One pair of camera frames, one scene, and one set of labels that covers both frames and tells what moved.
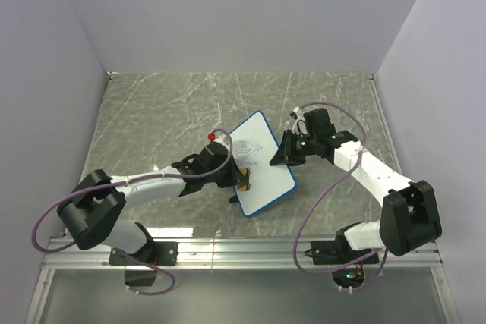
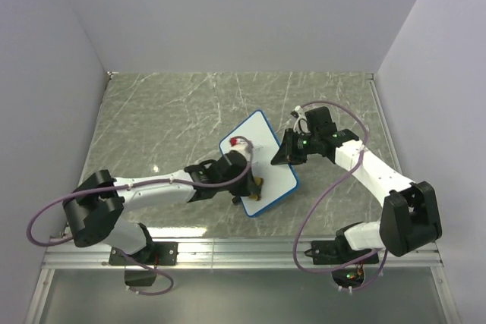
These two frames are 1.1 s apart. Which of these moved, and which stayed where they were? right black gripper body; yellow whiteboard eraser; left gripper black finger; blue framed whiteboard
Moved: left gripper black finger; yellow whiteboard eraser
Stayed: right black gripper body; blue framed whiteboard
